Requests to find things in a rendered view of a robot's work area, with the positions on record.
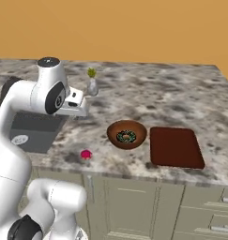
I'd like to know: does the dark red tray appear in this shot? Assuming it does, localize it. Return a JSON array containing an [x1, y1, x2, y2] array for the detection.
[[149, 126, 205, 170]]

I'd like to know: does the beige drawer front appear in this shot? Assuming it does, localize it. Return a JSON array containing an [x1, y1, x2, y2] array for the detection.
[[171, 231, 228, 240], [175, 205, 228, 237], [179, 185, 228, 210]]

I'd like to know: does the glass vase with yellow plant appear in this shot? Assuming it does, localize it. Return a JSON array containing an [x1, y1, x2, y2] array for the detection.
[[86, 67, 99, 98]]

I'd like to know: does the grey sink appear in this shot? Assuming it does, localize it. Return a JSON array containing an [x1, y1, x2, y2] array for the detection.
[[8, 112, 69, 155]]

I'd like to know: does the brown wooden bowl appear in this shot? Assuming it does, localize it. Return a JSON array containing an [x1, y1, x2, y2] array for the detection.
[[106, 119, 148, 151]]

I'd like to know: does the pink cupcake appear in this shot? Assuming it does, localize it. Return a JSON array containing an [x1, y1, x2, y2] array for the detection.
[[80, 149, 94, 161]]

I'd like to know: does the dark sprinkled donut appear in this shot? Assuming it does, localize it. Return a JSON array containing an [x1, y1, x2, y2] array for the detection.
[[115, 129, 137, 144]]

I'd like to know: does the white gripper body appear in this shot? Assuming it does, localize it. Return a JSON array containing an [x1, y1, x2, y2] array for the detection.
[[55, 97, 91, 119]]

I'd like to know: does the silver cupboard handle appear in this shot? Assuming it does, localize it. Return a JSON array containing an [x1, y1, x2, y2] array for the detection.
[[87, 175, 97, 204]]

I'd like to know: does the beige cupboard door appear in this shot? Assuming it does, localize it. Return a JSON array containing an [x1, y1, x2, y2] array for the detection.
[[83, 174, 160, 240], [17, 167, 91, 240]]

